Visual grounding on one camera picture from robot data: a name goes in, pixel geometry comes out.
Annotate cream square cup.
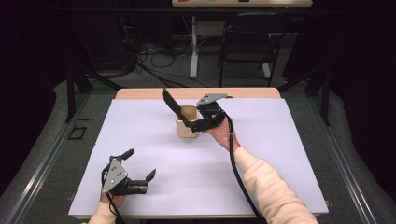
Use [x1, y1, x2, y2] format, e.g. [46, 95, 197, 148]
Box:
[175, 105, 201, 139]

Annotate person's left hand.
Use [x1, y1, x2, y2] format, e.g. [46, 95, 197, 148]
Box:
[99, 184, 148, 210]

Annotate black metal stand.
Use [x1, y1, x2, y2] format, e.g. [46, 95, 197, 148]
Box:
[277, 62, 332, 127]
[64, 18, 123, 124]

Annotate wooden table white legs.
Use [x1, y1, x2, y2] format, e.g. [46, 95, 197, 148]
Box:
[171, 0, 314, 79]

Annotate tangle of black floor cables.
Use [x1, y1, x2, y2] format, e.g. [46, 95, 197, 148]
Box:
[122, 15, 208, 89]

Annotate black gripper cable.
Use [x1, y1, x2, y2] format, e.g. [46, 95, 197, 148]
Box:
[224, 113, 266, 224]
[106, 191, 126, 224]

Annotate black folding chair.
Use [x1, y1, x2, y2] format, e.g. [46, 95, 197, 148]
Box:
[217, 12, 292, 89]

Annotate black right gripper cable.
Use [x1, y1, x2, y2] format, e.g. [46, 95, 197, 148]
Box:
[224, 113, 266, 224]

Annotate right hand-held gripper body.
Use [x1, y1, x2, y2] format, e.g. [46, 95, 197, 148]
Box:
[196, 92, 229, 132]

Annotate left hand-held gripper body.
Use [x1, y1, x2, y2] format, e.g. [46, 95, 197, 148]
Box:
[101, 154, 148, 197]

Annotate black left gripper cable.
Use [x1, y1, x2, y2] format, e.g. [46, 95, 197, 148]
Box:
[106, 191, 126, 224]

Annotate person's right hand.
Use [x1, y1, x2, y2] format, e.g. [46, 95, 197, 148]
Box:
[205, 118, 242, 153]

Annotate aluminium floor rail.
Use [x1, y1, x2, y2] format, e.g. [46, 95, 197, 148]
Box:
[5, 92, 92, 224]
[306, 92, 379, 224]

